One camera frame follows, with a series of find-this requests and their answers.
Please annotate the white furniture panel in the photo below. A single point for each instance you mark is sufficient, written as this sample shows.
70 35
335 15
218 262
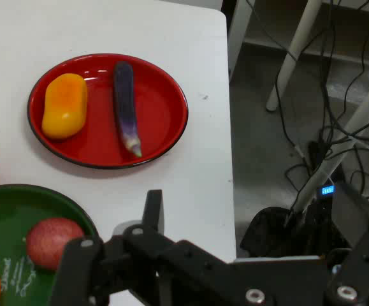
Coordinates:
238 38

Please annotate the black device with blue display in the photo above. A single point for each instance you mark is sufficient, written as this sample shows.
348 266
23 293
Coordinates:
327 190

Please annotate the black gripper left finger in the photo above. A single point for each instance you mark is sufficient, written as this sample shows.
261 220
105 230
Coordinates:
171 264

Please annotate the black bag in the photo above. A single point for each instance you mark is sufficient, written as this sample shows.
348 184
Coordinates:
267 232

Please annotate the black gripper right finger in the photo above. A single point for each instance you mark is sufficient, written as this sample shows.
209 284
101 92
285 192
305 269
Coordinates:
366 264

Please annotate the white metal leg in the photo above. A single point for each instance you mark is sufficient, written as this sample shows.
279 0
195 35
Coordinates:
294 48
362 105

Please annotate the pink-red toy ball fruit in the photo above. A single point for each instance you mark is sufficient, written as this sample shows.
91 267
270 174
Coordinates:
47 242

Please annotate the purple toy eggplant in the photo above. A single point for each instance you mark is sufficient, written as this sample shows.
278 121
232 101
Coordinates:
123 105

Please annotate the green round plate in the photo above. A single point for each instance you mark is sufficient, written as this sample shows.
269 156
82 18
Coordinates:
5 220

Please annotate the orange toy mango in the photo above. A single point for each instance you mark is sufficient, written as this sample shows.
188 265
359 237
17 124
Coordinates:
64 105

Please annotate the red round plate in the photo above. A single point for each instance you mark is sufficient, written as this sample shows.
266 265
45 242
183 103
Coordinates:
158 111

